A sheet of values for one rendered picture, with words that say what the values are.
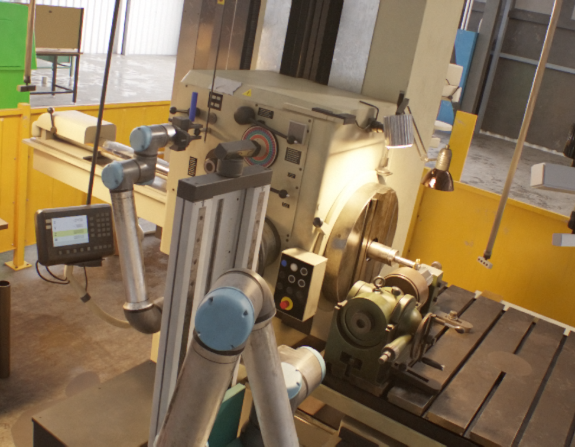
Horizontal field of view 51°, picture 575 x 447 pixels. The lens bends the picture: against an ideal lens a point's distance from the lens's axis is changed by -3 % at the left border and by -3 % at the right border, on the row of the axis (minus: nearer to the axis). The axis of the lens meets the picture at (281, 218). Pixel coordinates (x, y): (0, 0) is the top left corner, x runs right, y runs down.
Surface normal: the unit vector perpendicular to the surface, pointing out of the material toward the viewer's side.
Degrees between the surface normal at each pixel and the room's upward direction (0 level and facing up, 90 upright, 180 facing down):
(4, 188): 90
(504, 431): 0
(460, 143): 90
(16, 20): 84
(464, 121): 90
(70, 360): 0
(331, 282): 111
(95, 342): 0
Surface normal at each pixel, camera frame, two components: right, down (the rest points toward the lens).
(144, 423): 0.17, -0.93
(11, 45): 0.83, 0.22
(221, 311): -0.14, 0.18
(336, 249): -0.51, 0.04
